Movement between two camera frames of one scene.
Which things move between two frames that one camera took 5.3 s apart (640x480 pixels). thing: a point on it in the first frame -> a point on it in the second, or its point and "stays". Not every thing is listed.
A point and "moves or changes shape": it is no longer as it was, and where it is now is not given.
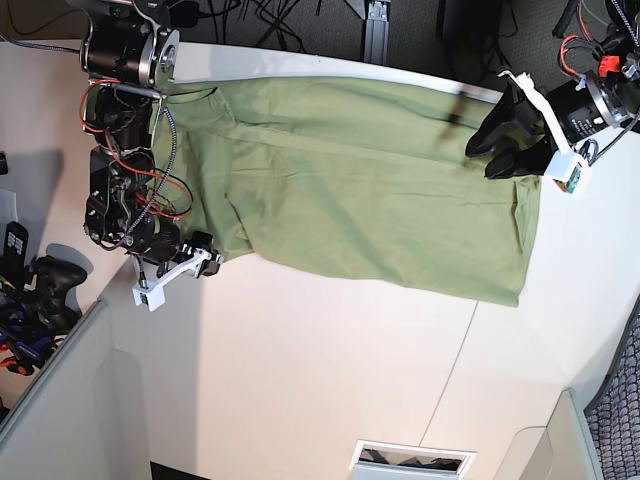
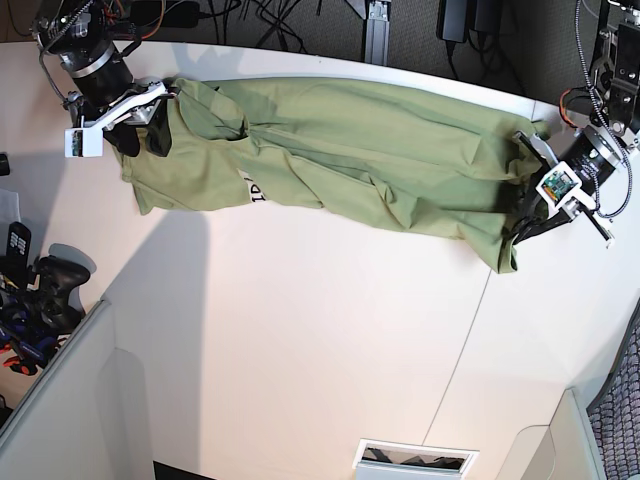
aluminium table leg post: x=377 y=28 stays
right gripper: x=572 y=113 -> x=575 y=183
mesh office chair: x=614 y=415 stays
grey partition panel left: x=84 y=418 stays
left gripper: x=160 y=239 -> x=137 y=104
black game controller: x=23 y=346 stays
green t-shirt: x=368 y=181 moves or changes shape
